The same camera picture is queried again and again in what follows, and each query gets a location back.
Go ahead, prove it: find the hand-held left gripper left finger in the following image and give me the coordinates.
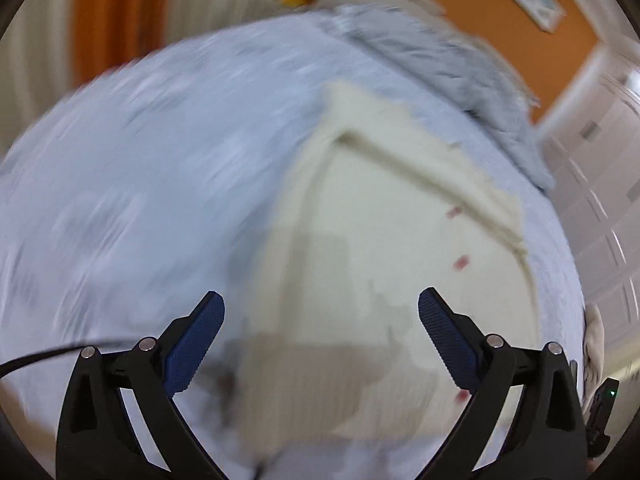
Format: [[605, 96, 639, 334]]
[[56, 290, 226, 480]]

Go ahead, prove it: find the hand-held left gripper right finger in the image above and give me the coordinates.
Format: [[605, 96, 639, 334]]
[[417, 287, 587, 480]]

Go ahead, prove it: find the cream small garment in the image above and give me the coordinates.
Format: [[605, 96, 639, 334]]
[[234, 80, 545, 467]]

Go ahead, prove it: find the cream cloth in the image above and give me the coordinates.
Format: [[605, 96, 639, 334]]
[[581, 304, 607, 387]]

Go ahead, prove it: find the bed with light blue sheet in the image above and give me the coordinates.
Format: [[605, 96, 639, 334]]
[[0, 10, 590, 480]]

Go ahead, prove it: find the white wardrobe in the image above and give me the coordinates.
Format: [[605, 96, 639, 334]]
[[536, 44, 640, 378]]

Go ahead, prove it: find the grey blanket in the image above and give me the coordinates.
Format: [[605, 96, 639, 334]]
[[320, 3, 557, 192]]

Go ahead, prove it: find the orange curtain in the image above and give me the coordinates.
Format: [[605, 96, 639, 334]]
[[71, 0, 173, 90]]

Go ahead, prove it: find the black cable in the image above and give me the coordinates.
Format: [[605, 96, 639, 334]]
[[0, 341, 138, 377]]

